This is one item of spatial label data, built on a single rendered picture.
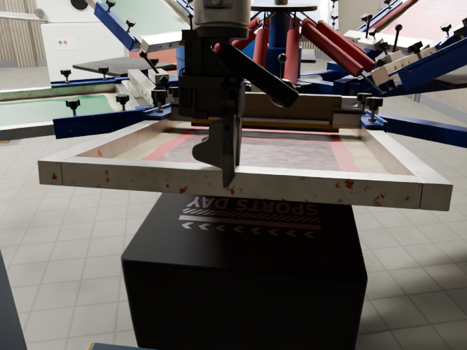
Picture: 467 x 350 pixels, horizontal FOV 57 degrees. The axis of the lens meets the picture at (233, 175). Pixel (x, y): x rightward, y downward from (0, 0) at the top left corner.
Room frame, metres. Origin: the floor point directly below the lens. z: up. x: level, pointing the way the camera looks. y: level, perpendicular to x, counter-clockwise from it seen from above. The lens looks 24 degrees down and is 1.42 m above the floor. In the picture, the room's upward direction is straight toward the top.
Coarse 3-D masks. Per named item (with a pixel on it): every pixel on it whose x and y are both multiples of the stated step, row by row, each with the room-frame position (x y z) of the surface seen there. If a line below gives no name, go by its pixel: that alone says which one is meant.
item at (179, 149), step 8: (192, 128) 1.14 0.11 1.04; (200, 128) 1.15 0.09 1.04; (184, 136) 1.02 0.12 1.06; (192, 136) 1.02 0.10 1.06; (200, 136) 1.02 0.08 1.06; (168, 144) 0.90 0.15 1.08; (176, 144) 0.90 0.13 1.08; (184, 144) 0.91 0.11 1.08; (192, 144) 0.91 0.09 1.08; (248, 144) 0.92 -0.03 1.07; (152, 152) 0.82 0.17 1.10; (160, 152) 0.82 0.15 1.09; (168, 152) 0.82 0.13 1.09; (176, 152) 0.82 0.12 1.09; (184, 152) 0.82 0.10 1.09; (240, 152) 0.84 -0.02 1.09; (248, 152) 0.84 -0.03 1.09; (152, 160) 0.74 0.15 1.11; (160, 160) 0.74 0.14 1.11; (168, 160) 0.74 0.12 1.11; (176, 160) 0.75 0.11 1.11; (184, 160) 0.75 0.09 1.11; (192, 160) 0.75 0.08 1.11; (240, 160) 0.76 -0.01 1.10; (248, 160) 0.76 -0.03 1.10
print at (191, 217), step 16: (192, 208) 0.84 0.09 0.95; (208, 208) 0.84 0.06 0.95; (224, 208) 0.84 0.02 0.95; (240, 208) 0.84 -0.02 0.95; (256, 208) 0.84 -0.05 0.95; (272, 208) 0.84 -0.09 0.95; (288, 208) 0.84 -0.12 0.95; (304, 208) 0.84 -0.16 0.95; (176, 224) 0.77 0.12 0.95; (192, 224) 0.77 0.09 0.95; (208, 224) 0.77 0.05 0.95; (224, 224) 0.77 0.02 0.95; (240, 224) 0.77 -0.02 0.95; (256, 224) 0.77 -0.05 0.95; (272, 224) 0.77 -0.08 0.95; (288, 224) 0.77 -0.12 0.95; (304, 224) 0.77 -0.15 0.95; (320, 224) 0.77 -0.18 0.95
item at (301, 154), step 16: (256, 144) 0.93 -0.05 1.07; (272, 144) 0.93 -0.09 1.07; (288, 144) 0.94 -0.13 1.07; (304, 144) 0.94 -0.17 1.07; (320, 144) 0.94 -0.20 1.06; (336, 144) 0.95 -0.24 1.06; (256, 160) 0.76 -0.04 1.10; (272, 160) 0.76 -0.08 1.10; (288, 160) 0.77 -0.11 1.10; (304, 160) 0.77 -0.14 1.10; (320, 160) 0.77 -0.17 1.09; (336, 160) 0.78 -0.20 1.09; (352, 160) 0.78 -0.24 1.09
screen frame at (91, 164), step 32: (128, 128) 0.90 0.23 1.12; (160, 128) 1.04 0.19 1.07; (352, 128) 1.20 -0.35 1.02; (64, 160) 0.59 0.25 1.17; (96, 160) 0.59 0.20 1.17; (128, 160) 0.60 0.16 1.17; (384, 160) 0.74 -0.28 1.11; (416, 160) 0.64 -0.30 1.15; (192, 192) 0.55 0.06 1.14; (224, 192) 0.54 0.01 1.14; (256, 192) 0.54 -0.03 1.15; (288, 192) 0.53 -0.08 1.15; (320, 192) 0.52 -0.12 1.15; (352, 192) 0.52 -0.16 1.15; (384, 192) 0.51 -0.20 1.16; (416, 192) 0.51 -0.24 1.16; (448, 192) 0.50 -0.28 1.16
